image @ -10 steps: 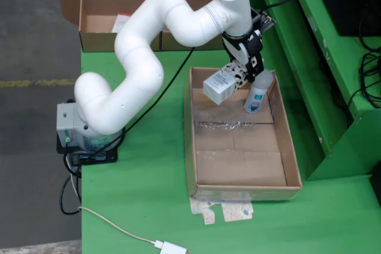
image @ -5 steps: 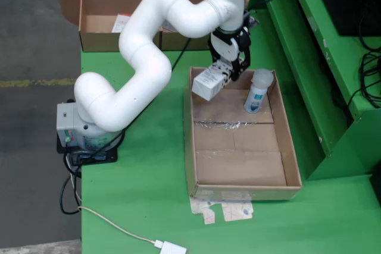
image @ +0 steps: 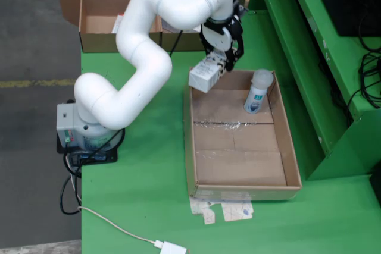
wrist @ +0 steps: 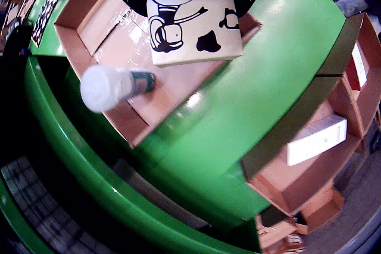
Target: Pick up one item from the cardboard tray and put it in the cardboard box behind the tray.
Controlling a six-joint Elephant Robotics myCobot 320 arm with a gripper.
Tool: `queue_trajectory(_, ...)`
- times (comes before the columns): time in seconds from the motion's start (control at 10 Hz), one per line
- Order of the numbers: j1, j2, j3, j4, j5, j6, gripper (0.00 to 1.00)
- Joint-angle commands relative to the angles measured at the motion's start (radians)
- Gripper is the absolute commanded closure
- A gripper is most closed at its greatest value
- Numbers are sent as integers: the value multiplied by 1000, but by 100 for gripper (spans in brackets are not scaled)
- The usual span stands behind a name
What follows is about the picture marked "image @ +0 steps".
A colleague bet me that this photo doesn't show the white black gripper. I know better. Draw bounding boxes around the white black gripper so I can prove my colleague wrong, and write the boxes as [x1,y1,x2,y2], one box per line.
[198,17,245,73]

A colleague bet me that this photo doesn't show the cow print hand cream box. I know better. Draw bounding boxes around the cow print hand cream box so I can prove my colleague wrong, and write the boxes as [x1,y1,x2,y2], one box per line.
[188,51,229,94]

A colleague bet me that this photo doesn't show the grey robot base box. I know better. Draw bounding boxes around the grey robot base box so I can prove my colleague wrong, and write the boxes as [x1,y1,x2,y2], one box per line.
[56,103,79,145]

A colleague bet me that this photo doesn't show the small white red box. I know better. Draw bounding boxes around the small white red box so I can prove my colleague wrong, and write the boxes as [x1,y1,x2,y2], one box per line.
[111,12,126,34]

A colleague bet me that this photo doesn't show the two compartment cardboard box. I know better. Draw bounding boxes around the two compartment cardboard box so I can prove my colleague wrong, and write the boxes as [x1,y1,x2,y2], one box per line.
[59,0,246,53]

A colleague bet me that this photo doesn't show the shallow cardboard tray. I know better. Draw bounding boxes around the shallow cardboard tray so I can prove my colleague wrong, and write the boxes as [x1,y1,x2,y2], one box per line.
[182,67,303,200]

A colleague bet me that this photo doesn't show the white bottle translucent cap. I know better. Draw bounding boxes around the white bottle translucent cap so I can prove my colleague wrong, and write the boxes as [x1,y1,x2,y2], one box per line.
[243,68,274,114]

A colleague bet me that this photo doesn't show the green metal shelf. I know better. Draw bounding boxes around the green metal shelf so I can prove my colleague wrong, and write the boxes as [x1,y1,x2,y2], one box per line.
[246,0,381,182]

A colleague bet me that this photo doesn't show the flattened white printed carton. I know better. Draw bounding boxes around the flattened white printed carton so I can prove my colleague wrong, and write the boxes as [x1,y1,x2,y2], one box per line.
[189,196,255,225]

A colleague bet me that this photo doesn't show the white adapter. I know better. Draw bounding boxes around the white adapter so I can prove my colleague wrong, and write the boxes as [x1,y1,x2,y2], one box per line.
[154,239,188,254]

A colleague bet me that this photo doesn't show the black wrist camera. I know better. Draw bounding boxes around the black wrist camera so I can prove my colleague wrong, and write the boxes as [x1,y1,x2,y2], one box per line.
[233,0,249,18]

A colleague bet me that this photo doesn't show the black cable bundle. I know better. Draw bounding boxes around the black cable bundle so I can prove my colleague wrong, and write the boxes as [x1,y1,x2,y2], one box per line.
[318,12,381,124]

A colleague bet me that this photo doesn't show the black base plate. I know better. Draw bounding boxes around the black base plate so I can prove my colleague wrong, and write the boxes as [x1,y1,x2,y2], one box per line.
[56,128,126,165]

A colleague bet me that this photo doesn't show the white cable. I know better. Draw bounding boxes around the white cable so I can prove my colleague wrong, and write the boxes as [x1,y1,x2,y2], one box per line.
[77,205,158,245]

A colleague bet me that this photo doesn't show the black floor power cable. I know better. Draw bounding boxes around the black floor power cable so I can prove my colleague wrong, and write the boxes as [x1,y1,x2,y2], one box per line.
[60,158,83,216]

